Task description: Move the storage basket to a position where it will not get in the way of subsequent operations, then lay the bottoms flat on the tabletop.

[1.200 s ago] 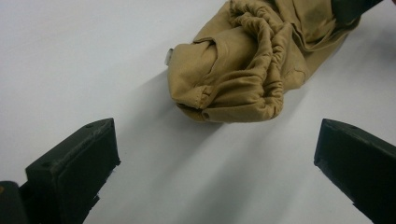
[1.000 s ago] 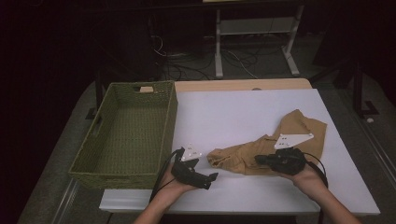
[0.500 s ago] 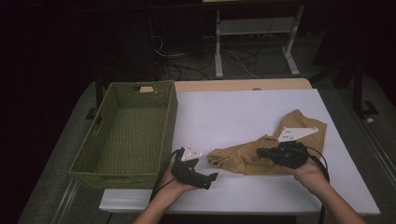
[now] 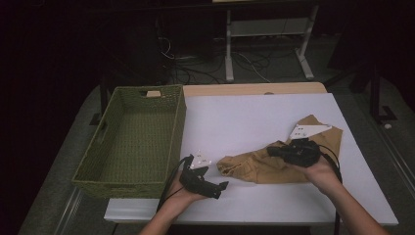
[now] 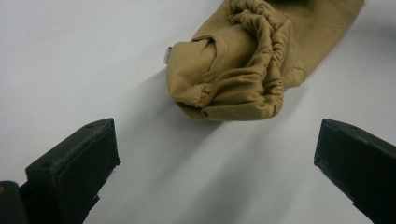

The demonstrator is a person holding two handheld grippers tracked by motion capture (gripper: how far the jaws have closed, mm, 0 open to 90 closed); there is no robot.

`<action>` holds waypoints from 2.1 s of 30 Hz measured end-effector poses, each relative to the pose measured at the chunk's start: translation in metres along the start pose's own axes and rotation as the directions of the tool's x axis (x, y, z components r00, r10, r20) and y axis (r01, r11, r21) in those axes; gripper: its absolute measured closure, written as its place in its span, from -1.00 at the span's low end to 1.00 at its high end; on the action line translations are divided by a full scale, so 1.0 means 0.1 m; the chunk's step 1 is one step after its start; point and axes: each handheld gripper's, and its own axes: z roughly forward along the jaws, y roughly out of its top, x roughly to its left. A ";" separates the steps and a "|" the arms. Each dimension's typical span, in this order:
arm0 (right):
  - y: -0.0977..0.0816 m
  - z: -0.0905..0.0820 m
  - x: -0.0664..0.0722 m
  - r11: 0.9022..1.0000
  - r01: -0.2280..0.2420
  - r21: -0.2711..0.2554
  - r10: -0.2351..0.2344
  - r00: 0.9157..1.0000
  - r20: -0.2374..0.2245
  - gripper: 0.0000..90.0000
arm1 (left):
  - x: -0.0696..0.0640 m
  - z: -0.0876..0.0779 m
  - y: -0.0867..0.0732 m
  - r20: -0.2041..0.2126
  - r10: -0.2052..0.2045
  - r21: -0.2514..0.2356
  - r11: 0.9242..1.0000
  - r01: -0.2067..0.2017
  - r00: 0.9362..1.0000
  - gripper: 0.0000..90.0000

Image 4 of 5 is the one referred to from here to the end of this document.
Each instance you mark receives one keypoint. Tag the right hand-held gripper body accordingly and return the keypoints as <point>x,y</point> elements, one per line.
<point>303,153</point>

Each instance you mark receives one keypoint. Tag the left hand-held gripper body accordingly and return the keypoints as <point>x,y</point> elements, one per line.
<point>195,179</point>

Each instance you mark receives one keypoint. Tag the tan pants with mushroom print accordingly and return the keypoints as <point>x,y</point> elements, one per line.
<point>261,166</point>

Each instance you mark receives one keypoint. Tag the green woven basket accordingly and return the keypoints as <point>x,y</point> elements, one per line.
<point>140,140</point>

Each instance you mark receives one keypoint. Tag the person's left hand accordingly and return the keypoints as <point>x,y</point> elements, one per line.
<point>182,197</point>

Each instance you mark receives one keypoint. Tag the person's right hand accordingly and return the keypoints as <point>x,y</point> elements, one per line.
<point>323,178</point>

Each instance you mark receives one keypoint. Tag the small white cap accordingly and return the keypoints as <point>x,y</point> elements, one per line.
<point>387,125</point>

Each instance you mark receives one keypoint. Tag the large black metal stand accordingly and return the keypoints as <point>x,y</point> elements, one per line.
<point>375,94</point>

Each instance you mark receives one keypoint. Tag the white metal stand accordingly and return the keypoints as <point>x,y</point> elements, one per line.
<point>229,49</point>

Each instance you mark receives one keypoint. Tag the small black metal stand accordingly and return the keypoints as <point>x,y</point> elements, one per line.
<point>103,98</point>

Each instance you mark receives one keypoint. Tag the metal floor rail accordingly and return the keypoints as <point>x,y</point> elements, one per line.
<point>398,163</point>
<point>67,212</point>

